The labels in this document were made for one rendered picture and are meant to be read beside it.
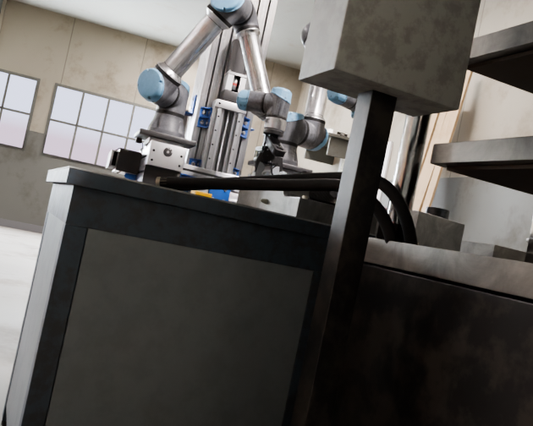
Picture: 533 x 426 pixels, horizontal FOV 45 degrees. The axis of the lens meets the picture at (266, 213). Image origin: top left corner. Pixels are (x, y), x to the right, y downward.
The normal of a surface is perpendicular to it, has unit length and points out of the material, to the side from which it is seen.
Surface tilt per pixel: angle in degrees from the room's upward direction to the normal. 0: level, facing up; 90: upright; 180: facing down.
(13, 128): 90
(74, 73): 90
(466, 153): 90
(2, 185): 90
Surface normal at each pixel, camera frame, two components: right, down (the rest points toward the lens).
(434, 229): 0.63, 0.11
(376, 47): 0.38, 0.05
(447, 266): -0.90, -0.20
